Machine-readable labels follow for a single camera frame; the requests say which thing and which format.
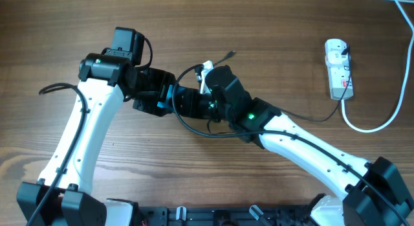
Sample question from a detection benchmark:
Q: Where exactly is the black left camera cable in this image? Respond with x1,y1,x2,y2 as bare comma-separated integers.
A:
27,82,91,226

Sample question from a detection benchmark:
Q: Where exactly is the black USB charging cable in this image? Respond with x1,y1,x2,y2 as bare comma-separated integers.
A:
212,45,352,123

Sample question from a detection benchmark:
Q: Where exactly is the white power strip cord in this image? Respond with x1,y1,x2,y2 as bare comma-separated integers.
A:
340,0,414,134

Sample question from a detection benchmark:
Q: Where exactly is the white USB charger plug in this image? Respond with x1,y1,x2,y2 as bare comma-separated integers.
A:
325,50,349,68

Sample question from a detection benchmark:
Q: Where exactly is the blue Galaxy smartphone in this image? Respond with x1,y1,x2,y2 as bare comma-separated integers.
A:
157,85,174,111

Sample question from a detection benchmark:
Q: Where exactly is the white power strip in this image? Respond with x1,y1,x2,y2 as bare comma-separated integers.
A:
325,39,353,100

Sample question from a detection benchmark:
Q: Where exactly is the black camera cable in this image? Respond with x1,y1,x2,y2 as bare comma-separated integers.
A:
27,82,91,226
171,63,411,226

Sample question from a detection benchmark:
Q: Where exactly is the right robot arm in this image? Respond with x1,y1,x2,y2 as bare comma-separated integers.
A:
170,66,413,225

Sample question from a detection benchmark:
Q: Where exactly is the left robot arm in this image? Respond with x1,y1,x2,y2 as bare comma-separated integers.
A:
17,27,174,225

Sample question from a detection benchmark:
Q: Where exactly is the black right camera cable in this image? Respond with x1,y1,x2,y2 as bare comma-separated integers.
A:
171,63,411,226

